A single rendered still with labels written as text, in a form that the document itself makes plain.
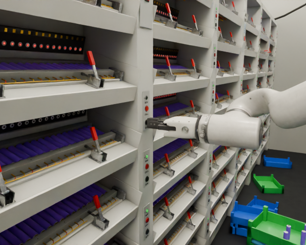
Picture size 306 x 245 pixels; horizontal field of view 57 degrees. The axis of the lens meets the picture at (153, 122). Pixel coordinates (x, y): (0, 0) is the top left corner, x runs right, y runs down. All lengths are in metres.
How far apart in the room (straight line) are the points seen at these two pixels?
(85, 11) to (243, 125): 0.46
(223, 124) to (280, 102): 0.16
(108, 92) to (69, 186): 0.25
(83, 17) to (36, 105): 0.23
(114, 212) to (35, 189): 0.33
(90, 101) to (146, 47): 0.29
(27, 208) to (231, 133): 0.50
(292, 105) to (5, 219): 0.60
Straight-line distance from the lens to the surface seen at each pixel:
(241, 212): 2.36
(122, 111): 0.88
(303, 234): 1.46
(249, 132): 0.74
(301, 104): 0.66
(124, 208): 0.92
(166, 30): 1.02
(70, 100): 0.63
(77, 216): 0.82
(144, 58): 0.87
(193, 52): 1.51
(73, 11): 0.66
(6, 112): 0.54
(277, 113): 0.69
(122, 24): 0.80
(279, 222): 1.60
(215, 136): 0.77
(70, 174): 0.68
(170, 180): 1.13
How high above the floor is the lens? 1.16
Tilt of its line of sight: 11 degrees down
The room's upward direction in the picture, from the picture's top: straight up
